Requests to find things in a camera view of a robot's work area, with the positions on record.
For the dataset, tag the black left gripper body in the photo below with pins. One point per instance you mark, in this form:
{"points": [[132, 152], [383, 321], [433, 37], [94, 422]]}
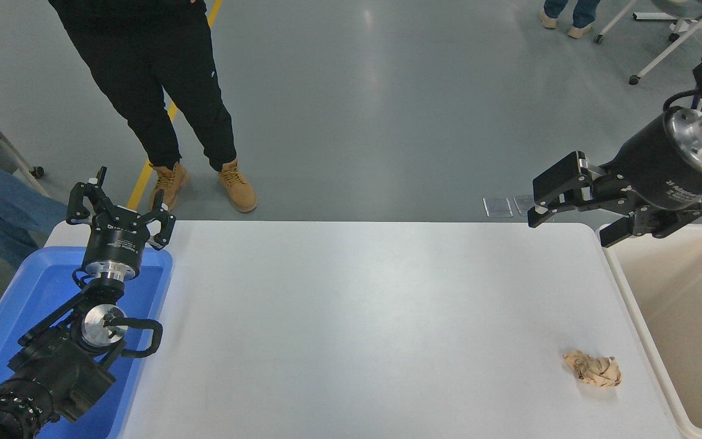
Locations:
{"points": [[114, 244]]}

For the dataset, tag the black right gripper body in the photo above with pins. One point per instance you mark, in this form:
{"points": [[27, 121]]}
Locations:
{"points": [[649, 164]]}

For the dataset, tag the tan paper ball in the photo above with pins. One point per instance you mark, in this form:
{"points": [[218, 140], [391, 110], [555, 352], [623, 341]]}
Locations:
{"points": [[595, 369]]}

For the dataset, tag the clear floor plate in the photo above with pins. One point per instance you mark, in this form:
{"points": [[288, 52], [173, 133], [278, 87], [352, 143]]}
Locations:
{"points": [[498, 207], [524, 204]]}

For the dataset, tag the grey chair with casters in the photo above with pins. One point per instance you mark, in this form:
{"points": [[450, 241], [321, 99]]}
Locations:
{"points": [[19, 160]]}

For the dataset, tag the seated person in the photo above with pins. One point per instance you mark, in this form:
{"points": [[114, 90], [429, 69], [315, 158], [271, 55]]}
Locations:
{"points": [[3, 201]]}

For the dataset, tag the blue plastic tray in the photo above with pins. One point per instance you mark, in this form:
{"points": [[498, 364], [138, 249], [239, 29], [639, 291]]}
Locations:
{"points": [[40, 292]]}

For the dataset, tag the large pale bin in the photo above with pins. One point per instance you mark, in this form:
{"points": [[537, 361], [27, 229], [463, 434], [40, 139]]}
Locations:
{"points": [[686, 329]]}

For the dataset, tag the white-framed wheeled chair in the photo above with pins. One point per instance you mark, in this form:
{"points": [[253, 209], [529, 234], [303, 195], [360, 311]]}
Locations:
{"points": [[671, 49]]}

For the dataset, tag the standing person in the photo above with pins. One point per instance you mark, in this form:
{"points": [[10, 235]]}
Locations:
{"points": [[144, 91]]}

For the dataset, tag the walking person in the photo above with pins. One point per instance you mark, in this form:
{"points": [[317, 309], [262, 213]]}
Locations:
{"points": [[579, 12]]}

